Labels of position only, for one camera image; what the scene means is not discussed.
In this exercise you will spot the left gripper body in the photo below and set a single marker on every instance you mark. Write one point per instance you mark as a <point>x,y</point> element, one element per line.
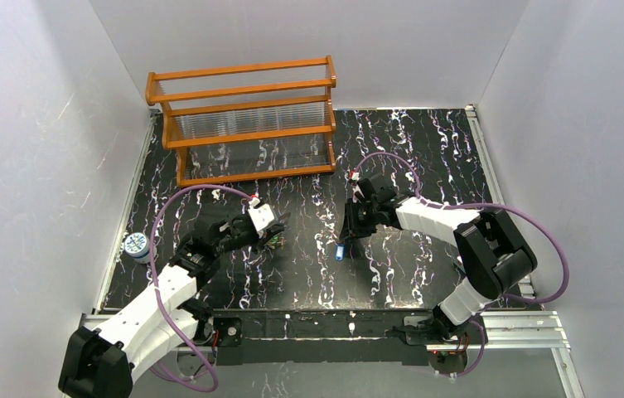
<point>267,236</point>

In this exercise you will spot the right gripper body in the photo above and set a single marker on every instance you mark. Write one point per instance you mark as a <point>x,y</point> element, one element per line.
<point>352,220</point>

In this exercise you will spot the silver keyring holder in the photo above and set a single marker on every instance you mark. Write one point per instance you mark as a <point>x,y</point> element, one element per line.
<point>274,239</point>

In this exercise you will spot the blue key tag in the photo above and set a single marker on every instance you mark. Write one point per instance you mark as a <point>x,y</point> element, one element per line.
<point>339,254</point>

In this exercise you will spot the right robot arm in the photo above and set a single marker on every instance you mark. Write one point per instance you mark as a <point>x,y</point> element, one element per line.
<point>493,253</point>

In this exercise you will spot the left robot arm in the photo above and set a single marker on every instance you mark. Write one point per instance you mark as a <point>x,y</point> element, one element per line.
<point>107,360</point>

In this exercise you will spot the blue white tape roll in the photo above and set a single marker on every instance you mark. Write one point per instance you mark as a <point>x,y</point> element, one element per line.
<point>137,246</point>

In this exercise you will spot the orange wooden shelf rack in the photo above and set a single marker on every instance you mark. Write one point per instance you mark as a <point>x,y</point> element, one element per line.
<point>243,123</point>

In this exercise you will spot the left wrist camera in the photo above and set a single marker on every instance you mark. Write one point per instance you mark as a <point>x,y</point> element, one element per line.
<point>261,214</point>

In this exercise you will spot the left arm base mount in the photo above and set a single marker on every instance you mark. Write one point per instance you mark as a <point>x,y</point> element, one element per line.
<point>203,330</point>

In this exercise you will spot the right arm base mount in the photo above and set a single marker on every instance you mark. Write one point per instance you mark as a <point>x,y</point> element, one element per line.
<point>424,331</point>

